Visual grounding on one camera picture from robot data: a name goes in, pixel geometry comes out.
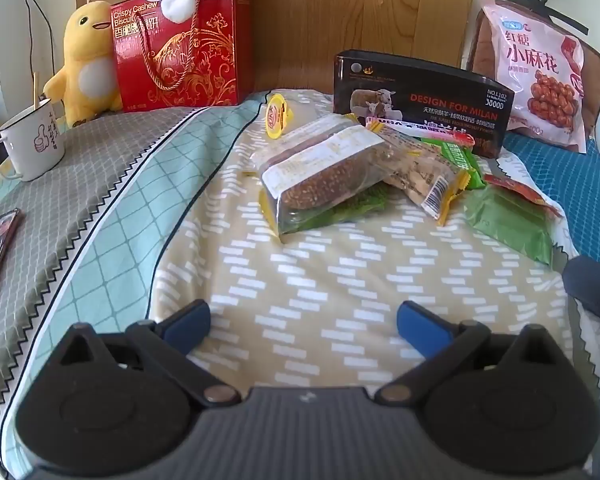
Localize blue blanket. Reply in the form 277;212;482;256
500;130;600;261

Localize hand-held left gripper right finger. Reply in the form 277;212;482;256
375;301;563;408

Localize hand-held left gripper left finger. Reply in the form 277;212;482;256
55;300;241;408

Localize brown seat cushion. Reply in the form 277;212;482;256
465;10;600;141

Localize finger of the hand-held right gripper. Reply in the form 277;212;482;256
562;255;600;311

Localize beige snack packet yellow edges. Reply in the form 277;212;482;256
380;130;473;226

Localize pink snack bag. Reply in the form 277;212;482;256
472;0;588;153

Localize red snack packet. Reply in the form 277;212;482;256
482;172;563;218

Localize dark green snack packet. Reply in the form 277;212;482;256
280;180;391;236

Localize black wall cable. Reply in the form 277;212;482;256
17;0;48;106

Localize pale green snack packet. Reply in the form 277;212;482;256
464;187;556;266

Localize pink snack packet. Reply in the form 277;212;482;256
365;117;476;150

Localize black printed box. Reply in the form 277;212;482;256
332;50;516;158

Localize clear brown cake packet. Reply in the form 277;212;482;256
280;115;371;161

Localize red gift box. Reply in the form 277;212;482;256
110;0;253;111

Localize yellow duck plush toy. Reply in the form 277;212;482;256
42;0;126;128

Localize bright green snack packet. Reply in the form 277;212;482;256
415;137;483;191

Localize white enamel mug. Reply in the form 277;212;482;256
0;97;67;182

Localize yellow lid jelly cup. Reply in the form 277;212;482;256
265;91;297;140

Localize black tape strip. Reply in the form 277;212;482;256
502;0;588;36

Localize clear sesame cake packet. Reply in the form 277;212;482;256
258;127;396;236

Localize patterned bed sheet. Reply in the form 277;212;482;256
0;89;581;480

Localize wooden board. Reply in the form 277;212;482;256
72;0;473;106

